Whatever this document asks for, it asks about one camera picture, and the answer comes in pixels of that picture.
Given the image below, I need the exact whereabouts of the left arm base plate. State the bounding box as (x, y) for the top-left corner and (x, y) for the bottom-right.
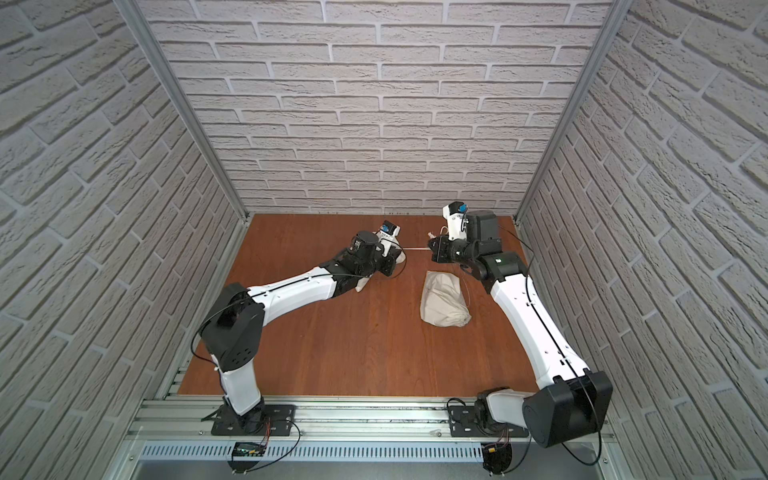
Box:
(204, 404), (296, 437)

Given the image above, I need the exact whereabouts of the aluminium front rail frame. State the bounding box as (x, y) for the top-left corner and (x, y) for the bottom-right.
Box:
(101, 395), (631, 480)

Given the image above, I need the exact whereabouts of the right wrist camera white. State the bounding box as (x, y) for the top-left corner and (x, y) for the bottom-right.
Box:
(442, 201), (467, 241)

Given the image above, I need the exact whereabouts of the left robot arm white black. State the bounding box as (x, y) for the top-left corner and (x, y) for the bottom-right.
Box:
(197, 221), (406, 427)

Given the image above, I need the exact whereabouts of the right aluminium corner post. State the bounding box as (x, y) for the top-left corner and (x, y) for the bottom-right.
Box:
(513, 0), (633, 224)

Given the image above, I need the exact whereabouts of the cream cloth bag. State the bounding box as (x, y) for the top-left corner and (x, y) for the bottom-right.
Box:
(355, 275), (371, 292)
(420, 271), (471, 328)

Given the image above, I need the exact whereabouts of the left aluminium corner post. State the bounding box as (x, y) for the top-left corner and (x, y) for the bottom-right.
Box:
(115, 0), (249, 223)

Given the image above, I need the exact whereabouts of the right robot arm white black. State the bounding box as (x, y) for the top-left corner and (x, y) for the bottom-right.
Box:
(428, 201), (613, 447)

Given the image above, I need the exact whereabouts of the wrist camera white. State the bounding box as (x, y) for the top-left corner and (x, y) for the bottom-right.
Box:
(442, 201), (467, 241)
(376, 220), (400, 257)

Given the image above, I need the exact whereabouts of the aluminium corner post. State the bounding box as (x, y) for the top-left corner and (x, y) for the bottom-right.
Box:
(115, 0), (249, 223)
(513, 0), (633, 224)

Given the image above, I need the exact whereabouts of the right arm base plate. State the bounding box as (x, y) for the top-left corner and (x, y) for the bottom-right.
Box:
(446, 402), (528, 440)

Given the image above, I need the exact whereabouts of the left green circuit board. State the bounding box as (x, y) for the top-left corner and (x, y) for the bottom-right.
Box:
(228, 442), (266, 474)

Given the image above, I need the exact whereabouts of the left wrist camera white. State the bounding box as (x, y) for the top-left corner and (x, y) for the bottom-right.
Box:
(376, 220), (400, 257)

